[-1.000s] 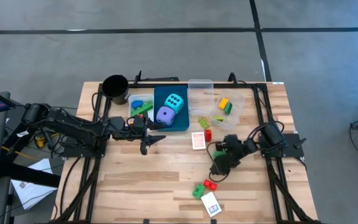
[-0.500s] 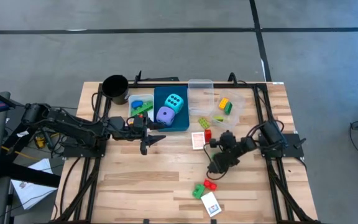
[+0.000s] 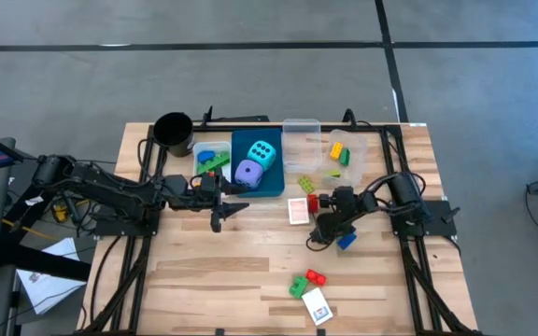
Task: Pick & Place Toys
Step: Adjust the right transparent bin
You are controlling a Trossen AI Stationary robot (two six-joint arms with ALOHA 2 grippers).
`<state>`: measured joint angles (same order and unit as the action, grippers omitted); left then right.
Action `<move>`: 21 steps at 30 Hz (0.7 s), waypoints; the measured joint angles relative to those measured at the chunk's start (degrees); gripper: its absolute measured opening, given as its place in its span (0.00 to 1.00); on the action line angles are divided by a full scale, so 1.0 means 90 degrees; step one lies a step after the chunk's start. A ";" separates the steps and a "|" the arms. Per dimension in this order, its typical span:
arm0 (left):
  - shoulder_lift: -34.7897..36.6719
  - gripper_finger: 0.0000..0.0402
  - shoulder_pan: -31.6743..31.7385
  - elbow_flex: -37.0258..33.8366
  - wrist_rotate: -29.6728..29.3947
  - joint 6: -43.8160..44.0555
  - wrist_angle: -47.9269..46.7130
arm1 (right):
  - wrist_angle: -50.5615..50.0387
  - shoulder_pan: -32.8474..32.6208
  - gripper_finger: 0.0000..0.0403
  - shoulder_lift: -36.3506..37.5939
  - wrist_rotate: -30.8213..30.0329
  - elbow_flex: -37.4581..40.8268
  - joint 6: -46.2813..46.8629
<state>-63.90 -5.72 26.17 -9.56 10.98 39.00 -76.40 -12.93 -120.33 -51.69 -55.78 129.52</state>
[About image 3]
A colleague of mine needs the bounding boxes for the white plastic bin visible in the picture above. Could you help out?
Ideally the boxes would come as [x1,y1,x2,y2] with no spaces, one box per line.
[192,141,233,186]

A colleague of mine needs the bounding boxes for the long green toy block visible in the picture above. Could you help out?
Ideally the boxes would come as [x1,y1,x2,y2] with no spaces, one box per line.
[197,151,232,176]

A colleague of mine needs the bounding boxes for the small green toy block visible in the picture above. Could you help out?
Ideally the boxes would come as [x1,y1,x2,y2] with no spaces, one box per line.
[289,275,310,300]

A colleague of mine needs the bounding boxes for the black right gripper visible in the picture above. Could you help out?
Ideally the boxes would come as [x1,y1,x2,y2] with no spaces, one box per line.
[307,185,378,245]

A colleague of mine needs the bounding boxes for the red two-stud toy block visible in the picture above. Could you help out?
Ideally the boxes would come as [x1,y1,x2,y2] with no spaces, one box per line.
[305,269,328,287]

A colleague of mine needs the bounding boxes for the blue plastic tray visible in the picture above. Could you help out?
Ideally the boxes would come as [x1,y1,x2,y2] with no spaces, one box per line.
[230,128,286,199]

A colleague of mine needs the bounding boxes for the black aluminium table frame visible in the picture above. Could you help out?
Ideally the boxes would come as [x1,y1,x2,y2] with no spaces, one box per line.
[75,105,483,336]

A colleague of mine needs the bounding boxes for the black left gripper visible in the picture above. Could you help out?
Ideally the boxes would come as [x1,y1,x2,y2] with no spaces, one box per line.
[163,168,251,233]

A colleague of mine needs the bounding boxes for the black desk frame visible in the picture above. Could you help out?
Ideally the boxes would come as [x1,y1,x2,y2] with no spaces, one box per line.
[0,162,92,284]

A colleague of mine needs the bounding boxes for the black round cup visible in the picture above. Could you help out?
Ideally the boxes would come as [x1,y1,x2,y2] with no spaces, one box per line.
[152,111,196,159]

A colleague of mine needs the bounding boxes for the cyan foam die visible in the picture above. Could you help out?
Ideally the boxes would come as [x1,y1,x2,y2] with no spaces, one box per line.
[247,140,278,172]

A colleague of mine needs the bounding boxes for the yellow tool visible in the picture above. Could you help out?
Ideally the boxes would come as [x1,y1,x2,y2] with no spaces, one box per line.
[50,201,70,224]

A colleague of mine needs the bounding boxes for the white paper sheets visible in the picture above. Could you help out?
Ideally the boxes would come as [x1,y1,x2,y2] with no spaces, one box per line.
[15,236,88,316]

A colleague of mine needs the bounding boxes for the purple foam die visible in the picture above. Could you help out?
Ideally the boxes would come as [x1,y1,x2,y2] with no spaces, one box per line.
[234,159,265,189]

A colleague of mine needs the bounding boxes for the clear plastic container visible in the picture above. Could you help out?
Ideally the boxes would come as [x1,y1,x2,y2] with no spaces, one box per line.
[281,118,323,175]
[327,129,369,189]

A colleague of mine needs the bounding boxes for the white card box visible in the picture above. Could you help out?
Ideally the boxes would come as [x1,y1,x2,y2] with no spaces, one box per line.
[301,287,334,327]

